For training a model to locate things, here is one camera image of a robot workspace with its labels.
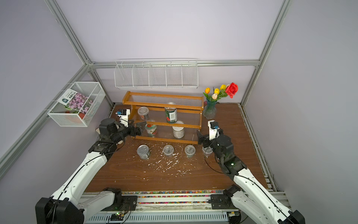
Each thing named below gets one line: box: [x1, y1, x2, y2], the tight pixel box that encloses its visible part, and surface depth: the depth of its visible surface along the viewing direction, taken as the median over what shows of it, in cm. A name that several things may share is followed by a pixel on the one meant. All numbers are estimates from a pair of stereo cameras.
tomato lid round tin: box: [144, 124, 159, 138], surface depth 97 cm
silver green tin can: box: [137, 144, 151, 160], surface depth 90 cm
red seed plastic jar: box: [137, 106, 150, 121], surface depth 90 cm
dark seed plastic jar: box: [202, 146, 214, 159], surface depth 88 cm
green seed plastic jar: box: [184, 144, 196, 158], surface depth 89 cm
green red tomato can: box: [164, 106, 178, 124], surface depth 84 cm
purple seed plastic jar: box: [163, 144, 174, 157], surface depth 90 cm
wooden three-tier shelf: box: [122, 91, 205, 145], surface depth 90 cm
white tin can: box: [172, 126, 185, 139], surface depth 93 cm
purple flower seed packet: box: [57, 88, 94, 115], surface depth 75 cm
